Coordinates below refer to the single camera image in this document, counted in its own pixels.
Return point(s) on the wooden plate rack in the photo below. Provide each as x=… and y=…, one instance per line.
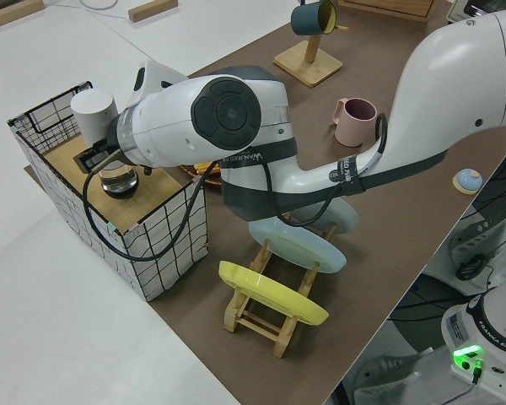
x=257, y=325

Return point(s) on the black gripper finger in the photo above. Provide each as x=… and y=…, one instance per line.
x=89, y=161

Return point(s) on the white toaster oven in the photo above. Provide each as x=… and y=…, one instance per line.
x=457, y=10

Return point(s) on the yellow corn cob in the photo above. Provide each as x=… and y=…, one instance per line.
x=204, y=165

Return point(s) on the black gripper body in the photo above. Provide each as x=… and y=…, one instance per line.
x=103, y=152

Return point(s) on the wooden block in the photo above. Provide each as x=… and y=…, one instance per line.
x=152, y=10
x=12, y=14

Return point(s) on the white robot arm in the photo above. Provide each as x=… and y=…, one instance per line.
x=236, y=109

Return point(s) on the wooden mug rack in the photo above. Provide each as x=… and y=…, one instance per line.
x=310, y=65

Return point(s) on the wooden cabinet box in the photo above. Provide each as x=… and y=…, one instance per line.
x=388, y=8

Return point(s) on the dark blue mug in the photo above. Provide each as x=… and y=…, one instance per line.
x=305, y=19

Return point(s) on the blue desk bell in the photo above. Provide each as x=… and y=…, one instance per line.
x=468, y=181

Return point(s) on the grey plate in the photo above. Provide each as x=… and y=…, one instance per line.
x=346, y=219

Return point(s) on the light blue plate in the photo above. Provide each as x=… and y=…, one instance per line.
x=295, y=249

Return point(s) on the glass water bottle white cap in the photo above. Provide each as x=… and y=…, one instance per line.
x=95, y=114

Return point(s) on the brown table mat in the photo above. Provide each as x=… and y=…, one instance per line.
x=362, y=274

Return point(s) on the pink mug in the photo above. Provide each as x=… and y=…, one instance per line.
x=354, y=131

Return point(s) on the brown wicker basket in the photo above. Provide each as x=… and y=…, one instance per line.
x=198, y=175

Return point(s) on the yellow plate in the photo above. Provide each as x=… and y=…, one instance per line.
x=270, y=295

